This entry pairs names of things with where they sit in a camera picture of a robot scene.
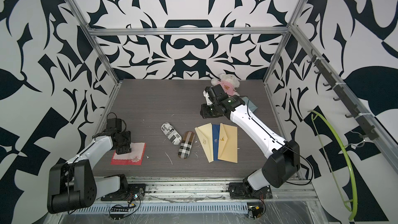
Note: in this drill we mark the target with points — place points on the dark blue envelope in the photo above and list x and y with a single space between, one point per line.
215 140

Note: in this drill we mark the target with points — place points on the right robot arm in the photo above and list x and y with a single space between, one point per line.
282 157

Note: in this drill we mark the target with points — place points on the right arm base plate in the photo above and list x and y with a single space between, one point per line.
243 190

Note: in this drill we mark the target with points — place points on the black connector board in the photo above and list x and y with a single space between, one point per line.
118 212
255 211

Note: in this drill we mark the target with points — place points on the white plush bear pink shirt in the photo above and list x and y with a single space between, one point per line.
229 83

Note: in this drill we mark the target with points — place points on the left black connector board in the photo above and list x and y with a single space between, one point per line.
118 212

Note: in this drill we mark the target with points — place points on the white black patterned glasses case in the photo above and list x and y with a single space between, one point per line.
170 132

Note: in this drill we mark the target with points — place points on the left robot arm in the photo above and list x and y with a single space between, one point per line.
72 185

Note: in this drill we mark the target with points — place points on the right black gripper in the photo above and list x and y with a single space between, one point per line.
203 112

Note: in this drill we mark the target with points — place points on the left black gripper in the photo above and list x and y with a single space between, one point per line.
127 148

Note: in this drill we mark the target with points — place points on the tan envelope gold emblem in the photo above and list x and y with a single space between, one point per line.
227 148

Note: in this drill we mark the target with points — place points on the light blue envelope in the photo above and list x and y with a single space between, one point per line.
248 105

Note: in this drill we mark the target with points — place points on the cream envelope left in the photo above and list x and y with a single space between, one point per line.
204 134

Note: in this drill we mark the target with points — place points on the black hook rail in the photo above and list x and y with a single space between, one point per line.
334 82

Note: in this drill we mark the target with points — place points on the brown plaid glasses case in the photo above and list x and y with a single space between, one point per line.
186 145

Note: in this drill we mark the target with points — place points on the right black connector board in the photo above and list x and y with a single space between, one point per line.
255 211

